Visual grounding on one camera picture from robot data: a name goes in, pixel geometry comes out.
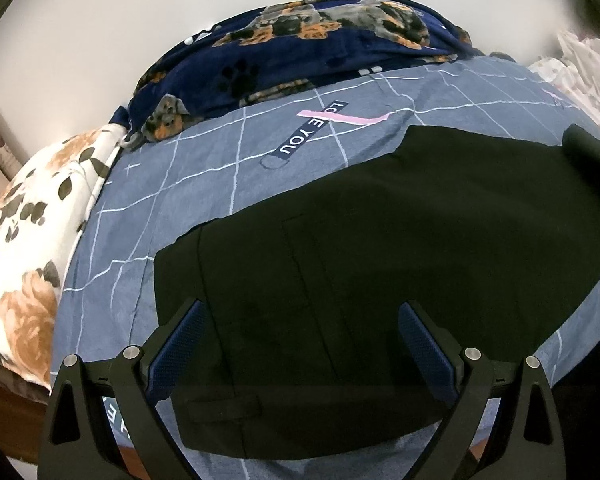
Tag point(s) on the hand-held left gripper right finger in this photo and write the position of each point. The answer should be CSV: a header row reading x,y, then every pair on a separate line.
x,y
425,350

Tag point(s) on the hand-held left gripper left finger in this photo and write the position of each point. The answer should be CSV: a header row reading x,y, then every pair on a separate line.
x,y
180,342

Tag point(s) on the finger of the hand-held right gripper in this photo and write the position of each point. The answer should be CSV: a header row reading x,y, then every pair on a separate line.
x,y
587,147

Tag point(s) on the black pants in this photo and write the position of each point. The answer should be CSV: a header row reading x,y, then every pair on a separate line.
x,y
380,235

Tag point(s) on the crumpled white cloth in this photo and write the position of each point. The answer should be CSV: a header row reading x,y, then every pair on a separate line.
x,y
585,75

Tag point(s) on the blue grid bedsheet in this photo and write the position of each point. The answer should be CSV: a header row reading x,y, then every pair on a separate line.
x,y
205,185

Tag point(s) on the white floral pillow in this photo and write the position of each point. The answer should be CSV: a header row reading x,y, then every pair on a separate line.
x,y
20,260

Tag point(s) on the navy dog-print blanket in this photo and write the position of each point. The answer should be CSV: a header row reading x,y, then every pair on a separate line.
x,y
290,60

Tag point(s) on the brown wooden bed frame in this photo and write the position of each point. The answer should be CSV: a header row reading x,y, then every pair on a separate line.
x,y
10,410

